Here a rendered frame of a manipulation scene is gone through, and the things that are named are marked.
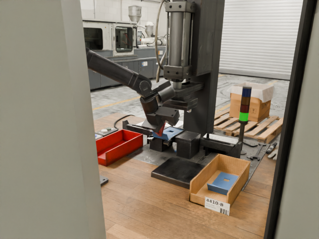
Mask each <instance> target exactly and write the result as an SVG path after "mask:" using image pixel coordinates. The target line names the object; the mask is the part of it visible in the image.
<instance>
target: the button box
mask: <svg viewBox="0 0 319 239"><path fill-rule="evenodd" d="M128 116H130V115H126V116H124V117H122V118H120V119H118V120H116V121H115V122H114V128H112V129H111V130H108V131H107V132H101V130H100V131H97V132H95V134H97V135H102V136H103V137H105V136H108V135H110V134H112V133H114V132H116V131H118V128H117V127H116V126H115V124H116V122H118V121H119V120H121V119H123V118H125V117H128ZM132 116H134V115H132Z"/></svg>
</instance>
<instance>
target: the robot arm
mask: <svg viewBox="0 0 319 239"><path fill-rule="evenodd" d="M85 50H86V59H87V67H88V69H90V70H93V71H95V72H97V73H99V74H102V75H104V76H106V77H108V78H110V79H113V80H115V81H117V82H119V83H121V84H123V85H126V86H127V87H129V88H131V89H132V90H135V91H136V92H137V93H138V94H139V95H140V96H141V97H140V102H141V105H142V108H143V110H144V113H145V116H146V119H145V121H144V122H143V123H142V125H141V126H142V128H143V129H146V128H148V129H151V130H152V131H153V132H155V133H156V134H157V135H158V136H160V137H161V136H162V133H163V130H164V128H165V125H166V123H168V124H169V125H171V126H172V127H173V126H175V125H176V124H177V123H178V121H179V117H180V113H179V110H178V109H174V108H168V107H164V106H163V104H162V103H164V102H166V101H168V100H169V99H171V98H173V97H175V96H176V93H175V90H174V88H173V87H172V85H171V83H170V81H168V80H166V79H164V80H162V81H160V82H158V83H156V84H153V85H152V83H151V80H150V79H149V78H147V77H145V76H143V75H141V74H138V73H136V72H134V71H132V70H130V69H128V68H126V67H124V66H122V65H119V64H117V63H115V62H113V61H111V60H109V59H107V58H105V57H103V56H101V55H99V54H97V53H95V52H93V51H91V50H90V49H89V48H87V47H85ZM157 101H158V102H160V103H161V104H159V103H157ZM158 132H159V133H158ZM107 182H108V178H107V177H104V176H101V175H100V184H101V186H103V185H104V184H106V183H107Z"/></svg>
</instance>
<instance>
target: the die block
mask: <svg viewBox="0 0 319 239"><path fill-rule="evenodd" d="M199 138H200V137H198V138H197V139H196V140H194V141H193V142H192V143H189V142H185V141H181V140H177V139H176V140H175V143H177V150H176V156H178V157H182V158H186V159H189V160H190V159H191V158H192V157H193V156H195V155H196V154H197V153H198V152H199V148H200V144H199ZM164 141H165V139H161V138H157V139H156V140H153V141H151V142H150V149H152V150H156V151H159V152H163V151H164V150H166V149H167V148H169V147H170V146H172V145H173V143H171V144H170V146H169V147H168V145H165V144H163V142H164Z"/></svg>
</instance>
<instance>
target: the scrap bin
mask: <svg viewBox="0 0 319 239"><path fill-rule="evenodd" d="M142 146H143V134H141V133H137V132H133V131H129V130H125V129H121V130H119V131H116V132H114V133H112V134H110V135H108V136H105V137H103V138H100V139H98V140H96V149H97V157H98V164H100V165H103V166H106V167H107V166H109V165H111V164H112V163H114V162H116V161H118V160H119V159H121V158H123V157H125V156H127V155H128V154H130V153H132V152H133V151H135V150H137V149H139V148H141V147H142Z"/></svg>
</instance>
